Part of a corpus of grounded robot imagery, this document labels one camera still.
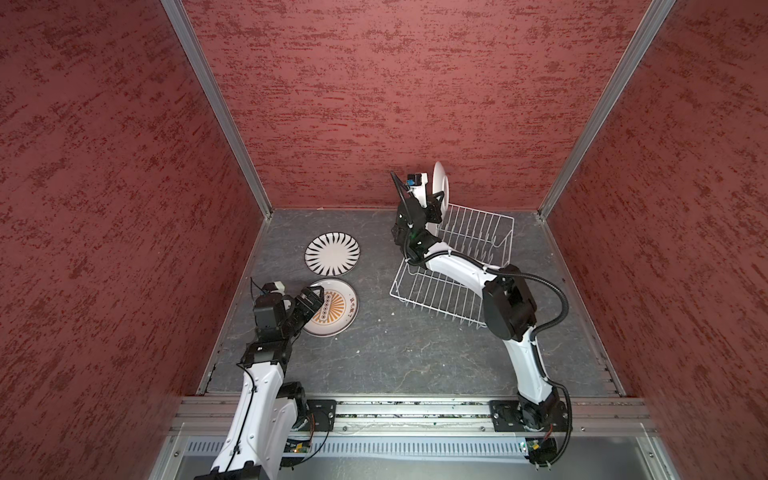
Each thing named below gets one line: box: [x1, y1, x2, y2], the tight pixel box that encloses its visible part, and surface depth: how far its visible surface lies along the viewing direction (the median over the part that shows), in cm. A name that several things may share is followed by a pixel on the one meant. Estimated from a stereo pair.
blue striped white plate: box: [304, 232, 361, 277], surface depth 109 cm
